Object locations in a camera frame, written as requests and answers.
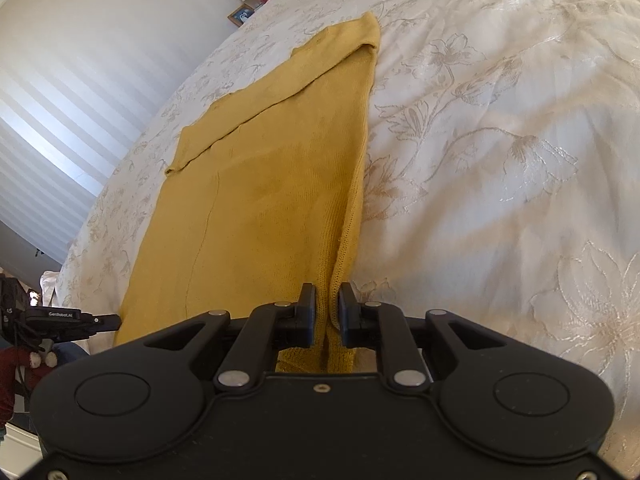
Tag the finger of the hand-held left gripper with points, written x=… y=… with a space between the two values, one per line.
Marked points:
x=107 y=323

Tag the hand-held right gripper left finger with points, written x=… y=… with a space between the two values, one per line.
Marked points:
x=307 y=312

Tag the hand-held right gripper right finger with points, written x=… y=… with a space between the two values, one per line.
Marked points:
x=346 y=315

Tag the mustard yellow knit sweater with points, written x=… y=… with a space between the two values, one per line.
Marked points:
x=260 y=185

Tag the person's left forearm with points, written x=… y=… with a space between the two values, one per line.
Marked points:
x=12 y=385

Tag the person's left hand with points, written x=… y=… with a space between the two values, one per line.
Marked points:
x=42 y=358

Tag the white floral bedspread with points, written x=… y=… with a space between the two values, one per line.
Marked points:
x=500 y=160

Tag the wooden picture frame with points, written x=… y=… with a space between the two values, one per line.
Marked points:
x=241 y=15

